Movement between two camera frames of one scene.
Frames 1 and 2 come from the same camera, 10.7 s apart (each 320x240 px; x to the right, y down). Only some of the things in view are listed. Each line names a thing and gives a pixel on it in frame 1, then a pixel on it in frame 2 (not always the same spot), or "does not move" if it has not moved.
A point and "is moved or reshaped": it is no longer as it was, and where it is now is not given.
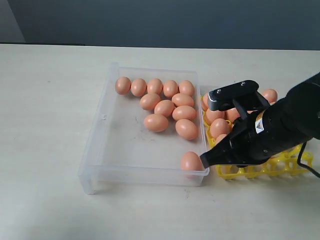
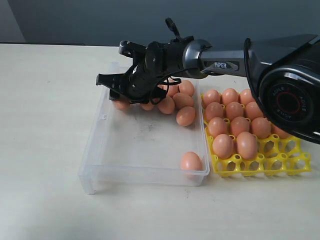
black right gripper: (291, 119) → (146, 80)
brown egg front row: (191, 160) does not move
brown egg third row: (182, 99) does not move
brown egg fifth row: (156, 122) is moved or reshaped
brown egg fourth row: (184, 112) is moved or reshaped
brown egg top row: (170, 88) does not move
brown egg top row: (186, 87) does not move
